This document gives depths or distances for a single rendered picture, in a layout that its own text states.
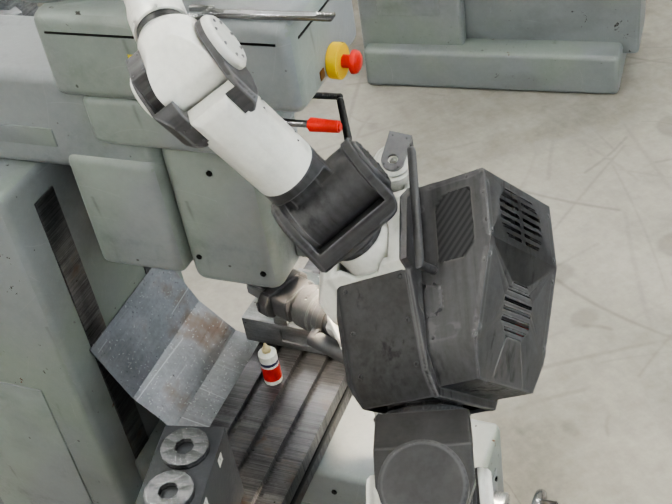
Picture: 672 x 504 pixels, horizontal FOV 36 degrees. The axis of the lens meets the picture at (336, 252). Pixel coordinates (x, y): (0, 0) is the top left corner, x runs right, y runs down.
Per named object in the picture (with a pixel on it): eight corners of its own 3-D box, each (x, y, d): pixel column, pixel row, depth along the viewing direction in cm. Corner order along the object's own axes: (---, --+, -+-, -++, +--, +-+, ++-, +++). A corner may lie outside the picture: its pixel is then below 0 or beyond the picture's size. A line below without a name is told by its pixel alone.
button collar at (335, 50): (352, 68, 173) (347, 35, 169) (339, 86, 168) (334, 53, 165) (340, 67, 173) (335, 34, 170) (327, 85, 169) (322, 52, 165)
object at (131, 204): (239, 201, 216) (212, 92, 200) (185, 277, 199) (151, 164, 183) (160, 192, 223) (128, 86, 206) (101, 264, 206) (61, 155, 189)
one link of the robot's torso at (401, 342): (595, 412, 154) (566, 189, 166) (477, 380, 128) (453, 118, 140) (426, 439, 171) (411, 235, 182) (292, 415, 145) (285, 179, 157)
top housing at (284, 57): (362, 38, 180) (349, -52, 170) (305, 119, 162) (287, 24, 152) (129, 25, 197) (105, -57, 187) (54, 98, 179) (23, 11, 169)
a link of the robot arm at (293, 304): (296, 256, 209) (340, 276, 201) (304, 292, 214) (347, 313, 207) (252, 291, 202) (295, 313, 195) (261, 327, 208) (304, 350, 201)
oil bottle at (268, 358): (285, 374, 228) (277, 338, 221) (278, 387, 225) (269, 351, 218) (269, 371, 229) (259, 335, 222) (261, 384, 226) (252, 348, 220)
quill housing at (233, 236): (322, 229, 209) (296, 91, 189) (282, 297, 195) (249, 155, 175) (238, 218, 216) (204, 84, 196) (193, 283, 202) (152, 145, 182)
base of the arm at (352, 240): (422, 220, 142) (395, 178, 151) (368, 164, 134) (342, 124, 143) (339, 289, 145) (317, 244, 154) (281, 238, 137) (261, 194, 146)
